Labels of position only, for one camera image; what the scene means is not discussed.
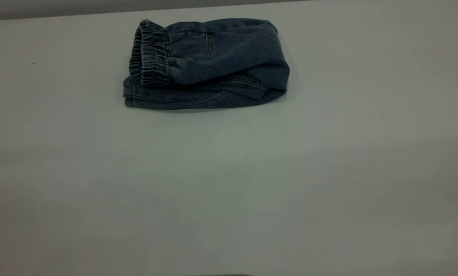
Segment blue denim printed pants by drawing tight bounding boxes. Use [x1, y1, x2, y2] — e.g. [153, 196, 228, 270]
[122, 18, 290, 111]

